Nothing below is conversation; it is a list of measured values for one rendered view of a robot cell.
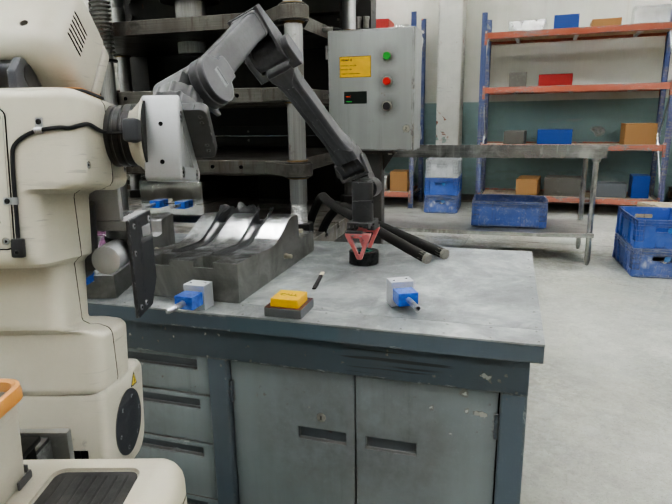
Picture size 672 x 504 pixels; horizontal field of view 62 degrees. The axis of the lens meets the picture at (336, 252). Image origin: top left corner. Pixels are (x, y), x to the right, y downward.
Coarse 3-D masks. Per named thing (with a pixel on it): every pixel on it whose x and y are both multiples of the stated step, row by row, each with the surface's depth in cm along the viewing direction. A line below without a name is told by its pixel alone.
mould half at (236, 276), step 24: (240, 216) 153; (288, 216) 150; (192, 240) 146; (216, 240) 145; (264, 240) 142; (288, 240) 149; (312, 240) 167; (192, 264) 124; (216, 264) 122; (240, 264) 122; (264, 264) 134; (288, 264) 150; (168, 288) 127; (216, 288) 123; (240, 288) 123
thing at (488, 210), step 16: (480, 208) 468; (496, 208) 464; (512, 208) 460; (528, 208) 457; (544, 208) 454; (480, 224) 471; (496, 224) 468; (512, 224) 464; (528, 224) 460; (544, 224) 456
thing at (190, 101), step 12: (168, 84) 82; (180, 84) 82; (180, 96) 79; (192, 96) 82; (132, 108) 77; (192, 108) 77; (204, 108) 77; (192, 120) 78; (204, 120) 78; (192, 132) 79; (204, 132) 79; (192, 144) 81; (204, 144) 81; (216, 144) 83; (204, 156) 83
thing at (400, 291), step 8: (392, 280) 119; (400, 280) 119; (408, 280) 119; (392, 288) 118; (400, 288) 118; (408, 288) 118; (392, 296) 119; (400, 296) 115; (408, 296) 115; (416, 296) 115; (392, 304) 119; (400, 304) 115; (408, 304) 115; (416, 304) 110
